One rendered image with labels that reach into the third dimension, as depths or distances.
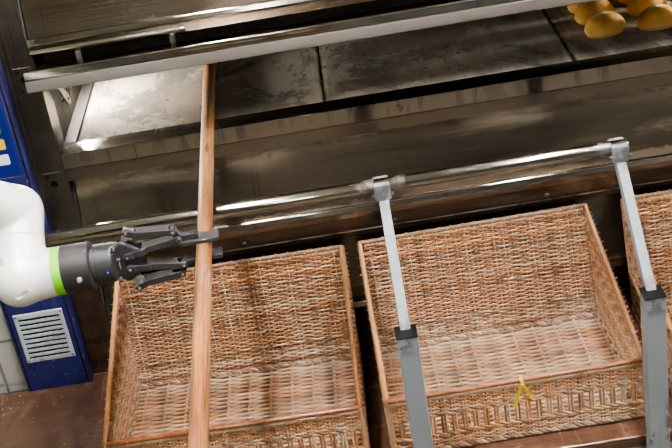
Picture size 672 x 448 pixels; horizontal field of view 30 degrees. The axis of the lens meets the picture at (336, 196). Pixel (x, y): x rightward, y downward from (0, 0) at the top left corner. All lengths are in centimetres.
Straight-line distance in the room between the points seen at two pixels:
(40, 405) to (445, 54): 129
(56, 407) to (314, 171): 85
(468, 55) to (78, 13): 92
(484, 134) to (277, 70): 55
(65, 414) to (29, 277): 79
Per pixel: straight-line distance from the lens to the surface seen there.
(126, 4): 274
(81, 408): 310
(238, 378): 303
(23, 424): 311
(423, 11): 262
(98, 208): 297
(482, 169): 252
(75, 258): 235
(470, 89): 285
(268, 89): 301
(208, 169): 261
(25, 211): 241
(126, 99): 312
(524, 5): 264
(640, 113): 298
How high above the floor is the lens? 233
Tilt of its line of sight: 28 degrees down
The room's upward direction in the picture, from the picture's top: 10 degrees counter-clockwise
